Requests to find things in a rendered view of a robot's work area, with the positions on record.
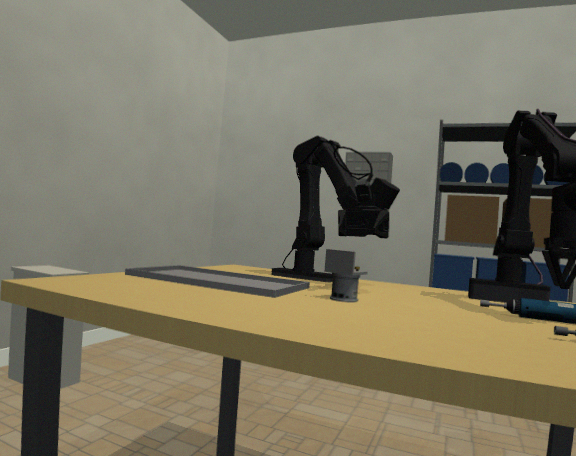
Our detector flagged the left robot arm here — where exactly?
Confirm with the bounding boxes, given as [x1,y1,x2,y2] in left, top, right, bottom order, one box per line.
[469,110,576,291]

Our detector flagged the dark blue electric nut driver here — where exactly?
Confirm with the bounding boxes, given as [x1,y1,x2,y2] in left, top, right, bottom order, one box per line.
[480,298,576,324]

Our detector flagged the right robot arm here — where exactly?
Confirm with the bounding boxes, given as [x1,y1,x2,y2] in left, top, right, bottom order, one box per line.
[272,136,400,279]

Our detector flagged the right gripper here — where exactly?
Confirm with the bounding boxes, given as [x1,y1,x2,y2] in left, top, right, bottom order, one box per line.
[338,185,389,238]

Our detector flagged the black cylinder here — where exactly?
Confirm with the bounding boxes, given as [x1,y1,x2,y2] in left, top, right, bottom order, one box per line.
[330,273,360,302]

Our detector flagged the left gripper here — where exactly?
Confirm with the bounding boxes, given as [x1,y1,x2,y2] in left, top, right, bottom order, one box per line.
[542,211,576,289]

